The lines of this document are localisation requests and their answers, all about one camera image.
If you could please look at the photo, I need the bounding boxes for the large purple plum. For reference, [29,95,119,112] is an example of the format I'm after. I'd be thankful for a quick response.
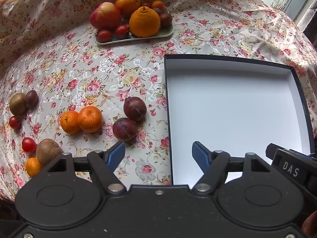
[123,96,147,122]
[113,118,137,141]

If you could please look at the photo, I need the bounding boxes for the floral tablecloth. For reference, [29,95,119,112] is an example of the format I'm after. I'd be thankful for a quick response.
[0,0,317,204]

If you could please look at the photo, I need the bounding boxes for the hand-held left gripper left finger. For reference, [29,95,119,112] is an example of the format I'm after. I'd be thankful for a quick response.
[47,141,127,195]

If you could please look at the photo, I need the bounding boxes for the large knobbed orange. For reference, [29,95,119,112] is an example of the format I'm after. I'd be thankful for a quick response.
[129,6,161,37]

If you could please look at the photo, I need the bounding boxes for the white lace curtain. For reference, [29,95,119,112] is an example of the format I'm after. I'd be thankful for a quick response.
[296,0,317,33]

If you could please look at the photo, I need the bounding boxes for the red cherry tomato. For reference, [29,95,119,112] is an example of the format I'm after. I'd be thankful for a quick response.
[22,137,37,153]
[115,25,130,39]
[9,116,22,131]
[97,29,112,43]

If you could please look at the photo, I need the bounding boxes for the dark red plum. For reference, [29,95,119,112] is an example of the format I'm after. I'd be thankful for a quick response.
[160,13,172,28]

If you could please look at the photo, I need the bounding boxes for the white box with dark rim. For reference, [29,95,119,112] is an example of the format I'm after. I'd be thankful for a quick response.
[164,54,316,186]

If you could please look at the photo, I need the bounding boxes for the brown kiwi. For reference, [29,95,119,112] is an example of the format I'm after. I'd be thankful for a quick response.
[9,93,28,116]
[36,139,63,167]

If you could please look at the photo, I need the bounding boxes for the red apple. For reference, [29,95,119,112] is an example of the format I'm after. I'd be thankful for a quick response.
[89,2,122,30]

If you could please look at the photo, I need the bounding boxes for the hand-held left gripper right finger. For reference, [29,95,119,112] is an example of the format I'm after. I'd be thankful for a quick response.
[192,141,271,195]

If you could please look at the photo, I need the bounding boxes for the green fruit tray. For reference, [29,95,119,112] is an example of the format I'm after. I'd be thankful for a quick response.
[95,5,174,45]

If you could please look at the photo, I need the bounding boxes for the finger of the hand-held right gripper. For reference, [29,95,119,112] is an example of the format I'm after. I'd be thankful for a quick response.
[265,143,309,164]

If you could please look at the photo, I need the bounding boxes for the round orange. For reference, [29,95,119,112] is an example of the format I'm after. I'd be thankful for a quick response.
[115,0,141,18]

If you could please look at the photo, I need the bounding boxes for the person's right hand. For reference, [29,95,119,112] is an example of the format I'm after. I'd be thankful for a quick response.
[302,210,317,236]

